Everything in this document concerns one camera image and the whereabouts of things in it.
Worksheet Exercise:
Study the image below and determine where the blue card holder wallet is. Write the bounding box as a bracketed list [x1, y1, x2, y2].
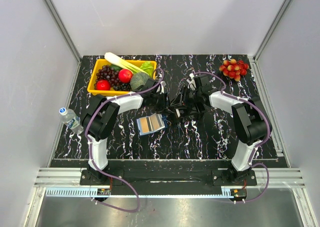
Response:
[136, 113, 168, 136]

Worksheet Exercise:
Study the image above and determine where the yellow plastic bin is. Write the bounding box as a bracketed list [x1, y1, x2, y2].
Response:
[87, 59, 157, 97]

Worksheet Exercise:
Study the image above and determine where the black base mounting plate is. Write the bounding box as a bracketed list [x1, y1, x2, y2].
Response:
[80, 160, 257, 198]

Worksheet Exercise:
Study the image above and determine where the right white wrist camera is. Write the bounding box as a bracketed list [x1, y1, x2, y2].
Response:
[187, 73, 196, 91]

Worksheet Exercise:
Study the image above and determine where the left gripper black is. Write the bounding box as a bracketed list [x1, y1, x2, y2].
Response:
[150, 92, 175, 116]

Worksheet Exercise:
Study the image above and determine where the green avocado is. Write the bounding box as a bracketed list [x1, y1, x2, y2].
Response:
[110, 64, 122, 71]

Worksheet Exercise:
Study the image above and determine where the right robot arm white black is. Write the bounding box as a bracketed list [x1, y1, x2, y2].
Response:
[171, 72, 272, 185]

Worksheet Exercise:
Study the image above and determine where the red apple lower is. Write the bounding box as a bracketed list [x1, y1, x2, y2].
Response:
[95, 79, 111, 91]

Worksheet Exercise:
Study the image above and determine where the dark blue grape bunch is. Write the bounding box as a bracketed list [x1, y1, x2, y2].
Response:
[113, 83, 132, 92]

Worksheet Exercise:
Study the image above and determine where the clear water bottle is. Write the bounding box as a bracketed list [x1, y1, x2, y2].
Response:
[59, 107, 84, 135]

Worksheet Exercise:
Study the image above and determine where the green cantaloupe melon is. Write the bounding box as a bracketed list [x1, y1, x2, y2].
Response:
[130, 72, 150, 90]

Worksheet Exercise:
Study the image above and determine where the gold credit card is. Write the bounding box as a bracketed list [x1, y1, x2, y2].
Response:
[149, 114, 164, 132]
[139, 117, 150, 135]

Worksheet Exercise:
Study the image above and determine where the red lychee bunch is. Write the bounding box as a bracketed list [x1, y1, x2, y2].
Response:
[218, 58, 250, 82]

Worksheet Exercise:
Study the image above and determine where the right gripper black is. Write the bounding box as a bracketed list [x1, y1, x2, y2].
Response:
[170, 85, 202, 110]

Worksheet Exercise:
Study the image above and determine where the green lettuce leaf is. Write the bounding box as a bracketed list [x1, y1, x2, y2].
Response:
[140, 61, 154, 77]

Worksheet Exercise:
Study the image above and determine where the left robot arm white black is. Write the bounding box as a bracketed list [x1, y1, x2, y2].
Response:
[81, 78, 168, 185]

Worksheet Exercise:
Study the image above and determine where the red apple upper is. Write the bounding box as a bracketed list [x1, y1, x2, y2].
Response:
[118, 69, 133, 84]

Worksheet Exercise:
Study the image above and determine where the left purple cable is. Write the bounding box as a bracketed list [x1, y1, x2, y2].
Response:
[84, 67, 165, 212]

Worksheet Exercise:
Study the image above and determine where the purple grape bunch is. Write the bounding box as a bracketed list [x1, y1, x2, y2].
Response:
[95, 65, 120, 87]

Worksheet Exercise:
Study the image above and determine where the red apple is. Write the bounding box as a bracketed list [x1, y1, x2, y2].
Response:
[95, 79, 111, 91]
[118, 69, 133, 84]

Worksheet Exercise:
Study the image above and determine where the black card tray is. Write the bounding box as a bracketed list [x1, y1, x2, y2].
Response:
[170, 102, 206, 123]

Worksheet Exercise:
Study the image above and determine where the white daikon radish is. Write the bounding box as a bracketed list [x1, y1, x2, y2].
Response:
[104, 52, 145, 73]

